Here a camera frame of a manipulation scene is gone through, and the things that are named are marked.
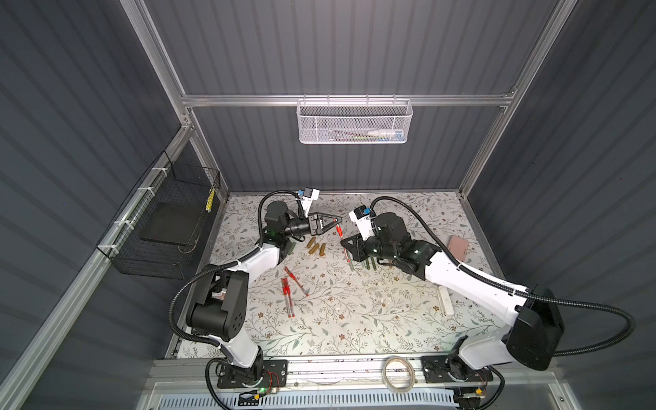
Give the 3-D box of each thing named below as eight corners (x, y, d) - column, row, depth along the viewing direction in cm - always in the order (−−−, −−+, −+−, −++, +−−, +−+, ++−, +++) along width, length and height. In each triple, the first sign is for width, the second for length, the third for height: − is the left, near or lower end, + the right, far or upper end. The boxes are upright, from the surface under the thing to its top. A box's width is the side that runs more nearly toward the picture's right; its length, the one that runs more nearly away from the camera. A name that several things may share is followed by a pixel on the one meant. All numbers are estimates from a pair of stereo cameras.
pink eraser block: (446, 255, 101) (448, 252, 98) (449, 237, 106) (451, 234, 104) (463, 261, 99) (466, 258, 97) (466, 243, 104) (469, 239, 102)
